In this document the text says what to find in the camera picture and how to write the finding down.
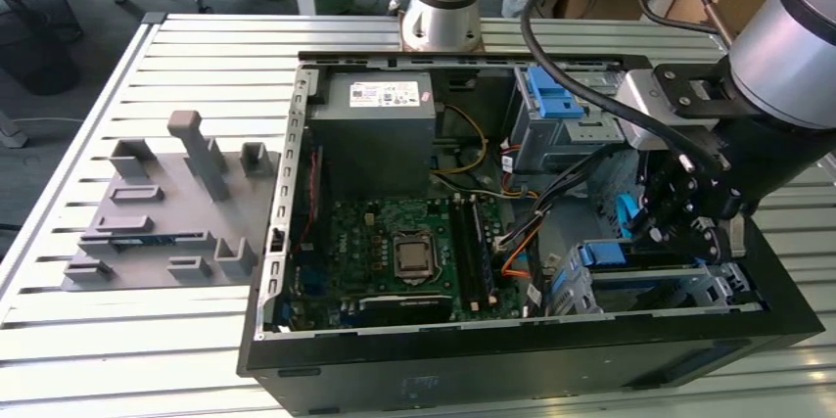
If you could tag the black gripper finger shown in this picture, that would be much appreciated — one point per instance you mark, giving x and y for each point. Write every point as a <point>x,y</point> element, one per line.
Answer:
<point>715,232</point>
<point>665,207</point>

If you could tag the hard disk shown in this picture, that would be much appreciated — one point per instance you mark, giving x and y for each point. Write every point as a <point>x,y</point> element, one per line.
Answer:
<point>604,254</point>

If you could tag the metal disk bay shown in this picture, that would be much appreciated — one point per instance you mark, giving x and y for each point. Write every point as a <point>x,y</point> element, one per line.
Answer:
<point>653,275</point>

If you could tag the metal optical drive cage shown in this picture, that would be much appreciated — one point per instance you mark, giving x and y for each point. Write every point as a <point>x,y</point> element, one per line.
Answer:
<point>541,144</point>

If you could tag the white board connector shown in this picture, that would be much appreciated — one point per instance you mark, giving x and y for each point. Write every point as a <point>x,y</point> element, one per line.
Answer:
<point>500,243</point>

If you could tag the RAM stick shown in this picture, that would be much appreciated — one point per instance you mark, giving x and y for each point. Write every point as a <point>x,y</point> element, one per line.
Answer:
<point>140,241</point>
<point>484,256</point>

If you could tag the blue drive cage latch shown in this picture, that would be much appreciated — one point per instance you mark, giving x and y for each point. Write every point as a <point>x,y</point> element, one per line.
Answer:
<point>545,90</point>

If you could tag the black RAM slot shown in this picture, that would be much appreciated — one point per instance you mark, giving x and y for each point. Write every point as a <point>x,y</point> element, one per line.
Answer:
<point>460,251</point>

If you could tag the silver CPU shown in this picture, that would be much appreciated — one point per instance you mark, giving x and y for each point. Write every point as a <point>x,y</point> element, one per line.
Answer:
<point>412,256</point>

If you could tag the CPU socket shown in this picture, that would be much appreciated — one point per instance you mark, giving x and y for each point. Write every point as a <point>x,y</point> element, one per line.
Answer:
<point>417,282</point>

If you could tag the black graphics card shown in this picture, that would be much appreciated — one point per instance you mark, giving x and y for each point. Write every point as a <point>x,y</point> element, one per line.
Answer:
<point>404,308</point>

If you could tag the green motherboard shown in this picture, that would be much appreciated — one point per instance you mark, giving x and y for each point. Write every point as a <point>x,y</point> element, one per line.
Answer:
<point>365,222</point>

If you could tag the grey power supply unit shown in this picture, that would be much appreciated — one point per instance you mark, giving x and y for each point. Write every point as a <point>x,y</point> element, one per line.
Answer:
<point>372,144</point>

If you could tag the black open PC case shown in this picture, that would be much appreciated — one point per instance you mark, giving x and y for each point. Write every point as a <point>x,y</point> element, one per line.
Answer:
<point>457,379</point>

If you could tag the grey parts rack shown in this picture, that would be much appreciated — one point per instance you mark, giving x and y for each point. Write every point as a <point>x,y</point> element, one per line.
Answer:
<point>183,212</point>

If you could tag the grey metal foot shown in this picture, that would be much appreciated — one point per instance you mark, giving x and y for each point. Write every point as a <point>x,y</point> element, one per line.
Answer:
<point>13,136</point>

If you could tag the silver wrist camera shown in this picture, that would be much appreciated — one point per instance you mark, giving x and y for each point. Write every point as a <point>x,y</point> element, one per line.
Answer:
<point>647,90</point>

